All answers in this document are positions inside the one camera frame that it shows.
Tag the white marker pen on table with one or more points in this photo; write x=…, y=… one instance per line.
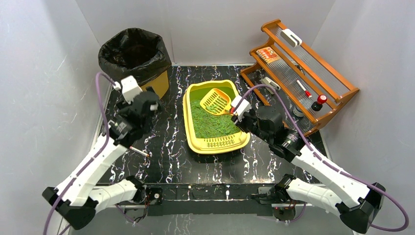
x=139, y=151

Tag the yellow litter box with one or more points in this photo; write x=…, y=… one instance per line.
x=215, y=145

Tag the small blue white jar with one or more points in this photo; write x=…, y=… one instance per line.
x=298, y=112

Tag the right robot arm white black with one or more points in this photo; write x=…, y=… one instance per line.
x=354, y=203

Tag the yellow trash bin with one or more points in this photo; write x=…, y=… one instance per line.
x=160, y=84

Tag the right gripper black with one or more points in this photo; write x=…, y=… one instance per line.
x=242, y=122

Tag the wooden shelf rack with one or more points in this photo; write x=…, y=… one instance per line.
x=304, y=64

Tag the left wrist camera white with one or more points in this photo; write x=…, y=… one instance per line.
x=129, y=88

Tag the red capped marker on shelf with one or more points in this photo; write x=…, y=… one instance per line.
x=307, y=93

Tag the green cat litter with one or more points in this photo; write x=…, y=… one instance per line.
x=207, y=125

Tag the orange card packet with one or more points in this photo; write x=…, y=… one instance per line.
x=268, y=55

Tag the black trash bag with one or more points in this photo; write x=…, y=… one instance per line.
x=134, y=52

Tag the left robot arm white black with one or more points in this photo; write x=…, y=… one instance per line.
x=76, y=198

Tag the grey white stapler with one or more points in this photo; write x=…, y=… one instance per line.
x=268, y=81

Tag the red black stamp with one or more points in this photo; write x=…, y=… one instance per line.
x=318, y=104

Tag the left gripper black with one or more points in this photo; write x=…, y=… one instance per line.
x=142, y=105

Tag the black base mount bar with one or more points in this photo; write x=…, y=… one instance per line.
x=201, y=199

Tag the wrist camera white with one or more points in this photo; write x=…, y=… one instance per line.
x=239, y=106
x=129, y=88

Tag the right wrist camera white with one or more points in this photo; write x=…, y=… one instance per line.
x=239, y=106

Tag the orange litter scoop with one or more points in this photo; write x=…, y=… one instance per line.
x=216, y=102

